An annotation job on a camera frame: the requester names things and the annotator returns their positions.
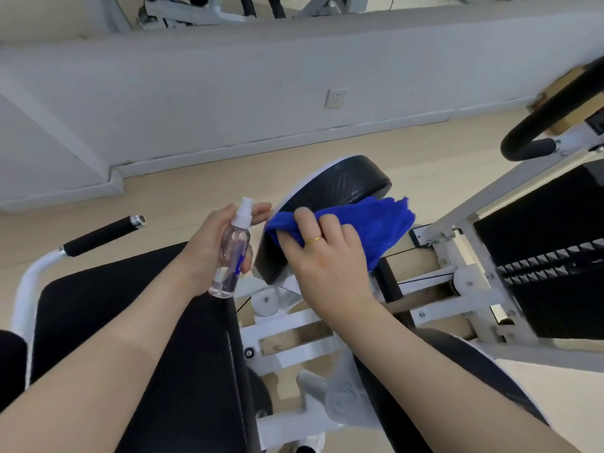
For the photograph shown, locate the person's left hand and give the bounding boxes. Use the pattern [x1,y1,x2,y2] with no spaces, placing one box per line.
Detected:
[177,203,273,298]

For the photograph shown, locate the person's right hand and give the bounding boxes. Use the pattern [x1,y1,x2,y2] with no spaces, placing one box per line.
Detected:
[276,206,379,322]

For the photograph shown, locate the clear spray bottle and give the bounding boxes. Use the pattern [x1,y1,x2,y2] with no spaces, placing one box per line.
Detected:
[208,196,254,299]

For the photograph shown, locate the blue microfibre cloth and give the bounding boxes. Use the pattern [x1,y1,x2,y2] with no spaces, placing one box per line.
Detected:
[264,196,416,272]

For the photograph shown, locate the person's left forearm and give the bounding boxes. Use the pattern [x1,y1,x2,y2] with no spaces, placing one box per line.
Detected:
[0,277,223,453]

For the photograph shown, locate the person's right forearm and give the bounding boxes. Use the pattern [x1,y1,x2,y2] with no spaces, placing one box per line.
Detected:
[321,297,596,453]

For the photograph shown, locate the round black machine pad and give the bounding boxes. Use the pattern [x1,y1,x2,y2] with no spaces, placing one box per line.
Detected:
[254,155,393,286]

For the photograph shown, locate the silver pivot disc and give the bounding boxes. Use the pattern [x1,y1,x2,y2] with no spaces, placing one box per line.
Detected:
[250,289,285,319]

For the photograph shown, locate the black machine pad white edge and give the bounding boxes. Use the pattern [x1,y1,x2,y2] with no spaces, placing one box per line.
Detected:
[353,327,551,453]

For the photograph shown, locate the black padded machine seat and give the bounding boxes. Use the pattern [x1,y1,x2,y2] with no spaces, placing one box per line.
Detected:
[30,240,263,453]

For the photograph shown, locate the black weight stack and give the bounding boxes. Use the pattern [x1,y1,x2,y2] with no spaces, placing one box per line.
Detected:
[473,160,604,341]

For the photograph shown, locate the white cable pulley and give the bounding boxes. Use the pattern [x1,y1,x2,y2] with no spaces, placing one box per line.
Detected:
[452,265,483,299]

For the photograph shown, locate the black foam grip handle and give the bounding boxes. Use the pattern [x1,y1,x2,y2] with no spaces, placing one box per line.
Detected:
[62,214,147,258]

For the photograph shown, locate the white gym machine frame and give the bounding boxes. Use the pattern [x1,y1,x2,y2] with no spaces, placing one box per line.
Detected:
[233,121,604,453]

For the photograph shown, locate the white wall socket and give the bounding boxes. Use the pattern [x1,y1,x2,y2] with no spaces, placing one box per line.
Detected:
[324,87,349,111]

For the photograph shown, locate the white curved seat rail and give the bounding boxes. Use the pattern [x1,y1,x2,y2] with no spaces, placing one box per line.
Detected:
[11,247,68,388]

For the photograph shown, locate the curved black foam handle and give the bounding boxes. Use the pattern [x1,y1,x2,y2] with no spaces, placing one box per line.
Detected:
[500,56,604,162]

